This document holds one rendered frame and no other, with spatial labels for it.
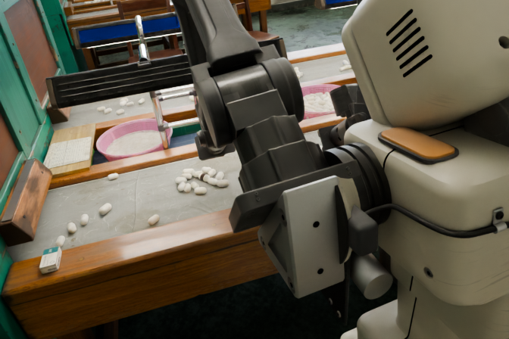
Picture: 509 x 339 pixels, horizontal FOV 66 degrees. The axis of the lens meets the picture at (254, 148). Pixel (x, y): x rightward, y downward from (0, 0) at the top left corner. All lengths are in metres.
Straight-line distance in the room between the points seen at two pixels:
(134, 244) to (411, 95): 0.78
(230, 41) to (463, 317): 0.38
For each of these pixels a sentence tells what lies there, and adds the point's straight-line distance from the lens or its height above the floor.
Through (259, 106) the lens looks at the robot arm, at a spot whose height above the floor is 1.25.
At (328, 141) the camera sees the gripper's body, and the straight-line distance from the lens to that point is 0.99.
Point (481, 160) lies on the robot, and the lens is 0.35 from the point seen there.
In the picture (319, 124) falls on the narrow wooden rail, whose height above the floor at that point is 0.76.
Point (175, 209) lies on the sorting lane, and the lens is 1.11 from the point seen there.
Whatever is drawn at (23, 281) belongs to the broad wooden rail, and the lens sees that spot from 1.05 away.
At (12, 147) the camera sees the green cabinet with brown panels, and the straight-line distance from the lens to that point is 1.31.
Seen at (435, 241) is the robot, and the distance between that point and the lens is 0.36.
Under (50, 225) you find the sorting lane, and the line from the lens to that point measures 1.22.
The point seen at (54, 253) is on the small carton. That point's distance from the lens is 1.04.
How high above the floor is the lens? 1.42
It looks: 31 degrees down
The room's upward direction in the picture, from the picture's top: 6 degrees counter-clockwise
